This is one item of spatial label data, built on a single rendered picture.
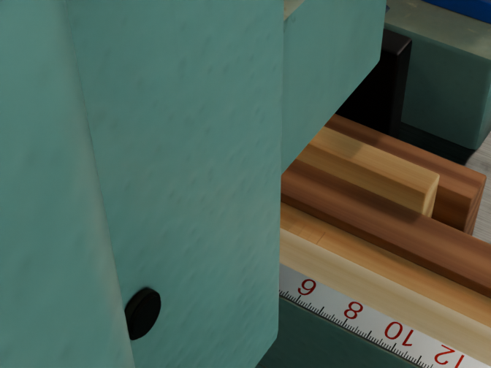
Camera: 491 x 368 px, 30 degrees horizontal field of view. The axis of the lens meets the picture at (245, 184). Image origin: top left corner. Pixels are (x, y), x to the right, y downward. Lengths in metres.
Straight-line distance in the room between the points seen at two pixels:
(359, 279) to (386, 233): 0.03
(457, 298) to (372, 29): 0.11
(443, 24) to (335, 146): 0.10
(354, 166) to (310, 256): 0.05
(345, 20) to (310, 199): 0.10
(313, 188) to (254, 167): 0.19
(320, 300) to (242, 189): 0.14
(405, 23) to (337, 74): 0.14
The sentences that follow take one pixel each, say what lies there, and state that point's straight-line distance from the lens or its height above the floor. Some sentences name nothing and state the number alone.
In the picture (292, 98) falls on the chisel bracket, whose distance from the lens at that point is 0.31.
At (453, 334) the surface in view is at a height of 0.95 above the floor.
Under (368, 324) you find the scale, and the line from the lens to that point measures 0.34.
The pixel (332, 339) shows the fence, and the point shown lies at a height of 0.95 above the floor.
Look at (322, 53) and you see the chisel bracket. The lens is 0.32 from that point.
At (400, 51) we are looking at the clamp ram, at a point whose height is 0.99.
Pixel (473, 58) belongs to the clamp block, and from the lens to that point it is 0.46.
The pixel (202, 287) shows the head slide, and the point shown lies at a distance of 0.21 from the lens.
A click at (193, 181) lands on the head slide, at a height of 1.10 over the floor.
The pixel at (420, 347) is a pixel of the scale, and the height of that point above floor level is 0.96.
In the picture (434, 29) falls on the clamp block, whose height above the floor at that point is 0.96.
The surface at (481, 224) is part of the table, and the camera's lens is 0.46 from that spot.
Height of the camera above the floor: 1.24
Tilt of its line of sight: 47 degrees down
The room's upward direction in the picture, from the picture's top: 1 degrees counter-clockwise
